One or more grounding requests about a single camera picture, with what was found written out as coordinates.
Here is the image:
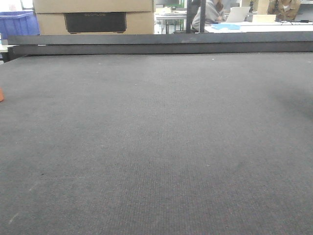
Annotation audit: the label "lower cardboard box black panel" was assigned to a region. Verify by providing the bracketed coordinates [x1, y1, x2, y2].
[36, 12, 155, 35]

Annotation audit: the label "white background desk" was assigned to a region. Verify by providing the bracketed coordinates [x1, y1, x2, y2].
[204, 21, 313, 33]

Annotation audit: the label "blue paper sheets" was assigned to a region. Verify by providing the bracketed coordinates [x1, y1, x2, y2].
[211, 23, 241, 30]

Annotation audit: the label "seated person grey hoodie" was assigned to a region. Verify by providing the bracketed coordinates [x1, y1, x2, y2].
[191, 0, 225, 31]

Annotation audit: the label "open silver laptop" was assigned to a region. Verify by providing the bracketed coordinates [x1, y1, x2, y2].
[226, 7, 250, 23]

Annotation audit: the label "small cardboard box on desk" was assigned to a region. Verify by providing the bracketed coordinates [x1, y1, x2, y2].
[252, 14, 276, 23]

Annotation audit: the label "black foam board strip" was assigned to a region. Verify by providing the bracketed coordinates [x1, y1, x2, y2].
[8, 31, 313, 58]

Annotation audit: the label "orange object at table edge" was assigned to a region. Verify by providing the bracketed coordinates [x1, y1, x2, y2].
[0, 88, 4, 102]

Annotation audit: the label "upper cardboard box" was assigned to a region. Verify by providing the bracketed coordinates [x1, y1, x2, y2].
[33, 0, 155, 13]

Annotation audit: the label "person in brown jacket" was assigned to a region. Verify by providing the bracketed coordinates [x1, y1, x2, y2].
[267, 0, 301, 21]

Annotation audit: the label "blue plastic crate background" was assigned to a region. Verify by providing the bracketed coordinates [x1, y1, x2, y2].
[0, 10, 40, 39]

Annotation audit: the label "black vertical post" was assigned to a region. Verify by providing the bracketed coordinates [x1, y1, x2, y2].
[199, 0, 206, 33]

